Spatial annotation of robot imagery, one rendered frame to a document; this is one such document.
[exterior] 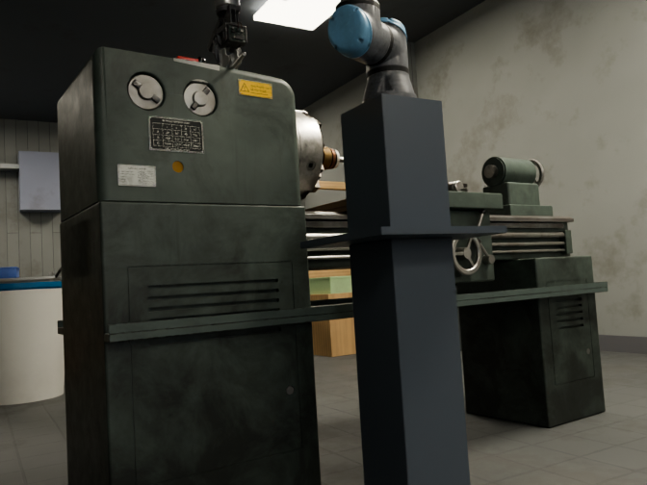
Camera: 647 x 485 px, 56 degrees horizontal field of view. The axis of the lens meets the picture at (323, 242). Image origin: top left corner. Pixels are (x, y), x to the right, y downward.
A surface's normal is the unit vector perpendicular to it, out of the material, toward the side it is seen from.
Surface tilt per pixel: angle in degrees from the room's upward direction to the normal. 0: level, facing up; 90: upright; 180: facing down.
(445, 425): 90
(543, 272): 90
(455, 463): 90
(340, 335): 90
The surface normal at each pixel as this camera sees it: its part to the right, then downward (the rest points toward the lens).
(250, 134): 0.56, -0.09
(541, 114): -0.87, 0.02
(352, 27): -0.58, 0.11
